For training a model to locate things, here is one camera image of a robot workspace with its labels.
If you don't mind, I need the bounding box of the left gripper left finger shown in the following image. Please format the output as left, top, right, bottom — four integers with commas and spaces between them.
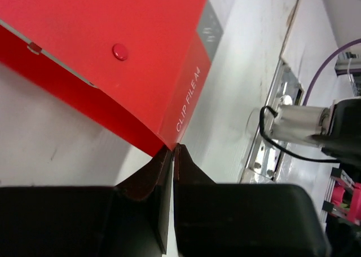
1, 148, 172, 256

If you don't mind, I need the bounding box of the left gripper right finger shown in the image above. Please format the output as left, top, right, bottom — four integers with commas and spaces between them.
174, 144, 331, 256

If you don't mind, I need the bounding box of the red clip file folder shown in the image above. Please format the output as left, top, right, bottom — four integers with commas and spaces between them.
1, 0, 221, 156

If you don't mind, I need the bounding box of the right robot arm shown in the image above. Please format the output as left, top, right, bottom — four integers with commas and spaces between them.
259, 96, 360, 168

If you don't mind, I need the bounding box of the white front cover board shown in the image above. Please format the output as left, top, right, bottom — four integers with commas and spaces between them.
276, 0, 353, 222

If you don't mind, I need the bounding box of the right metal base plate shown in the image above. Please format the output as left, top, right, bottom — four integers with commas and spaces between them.
239, 58, 305, 184

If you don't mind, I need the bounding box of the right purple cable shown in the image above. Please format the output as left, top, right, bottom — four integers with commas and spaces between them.
303, 38, 361, 107

